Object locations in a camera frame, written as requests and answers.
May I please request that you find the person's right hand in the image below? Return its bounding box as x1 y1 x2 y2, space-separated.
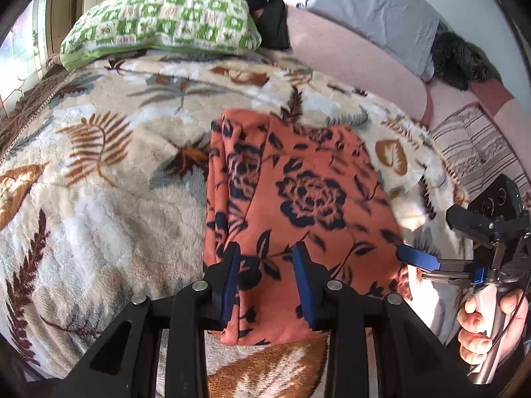
457 288 529 365

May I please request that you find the orange floral garment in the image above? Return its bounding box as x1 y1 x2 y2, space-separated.
203 108 412 347

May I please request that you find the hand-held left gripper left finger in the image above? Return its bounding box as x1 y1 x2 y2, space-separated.
50 241 242 398

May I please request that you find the black cloth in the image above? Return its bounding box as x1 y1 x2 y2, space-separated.
157 0 291 50

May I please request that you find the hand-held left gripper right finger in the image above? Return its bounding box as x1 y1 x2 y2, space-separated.
292 241 469 398

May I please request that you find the green patterned pillow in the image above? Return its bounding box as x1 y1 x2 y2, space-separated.
59 0 263 70

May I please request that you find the brown knit cloth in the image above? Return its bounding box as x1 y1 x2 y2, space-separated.
0 66 77 162

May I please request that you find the dark furry cloth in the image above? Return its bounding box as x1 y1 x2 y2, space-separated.
431 21 503 92

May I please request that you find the window with patterned glass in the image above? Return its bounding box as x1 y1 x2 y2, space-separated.
0 0 54 121

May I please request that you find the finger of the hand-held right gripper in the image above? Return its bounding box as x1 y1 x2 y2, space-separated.
446 204 498 246
396 245 488 285

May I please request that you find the cream leaf print blanket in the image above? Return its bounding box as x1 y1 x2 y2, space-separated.
0 47 474 398

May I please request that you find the grey pillow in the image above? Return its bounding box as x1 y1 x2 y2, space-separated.
296 0 442 83

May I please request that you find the pink bed sheet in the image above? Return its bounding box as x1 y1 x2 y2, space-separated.
253 4 517 127

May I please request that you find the striped beige cloth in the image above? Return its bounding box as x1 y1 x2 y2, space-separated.
429 103 531 204

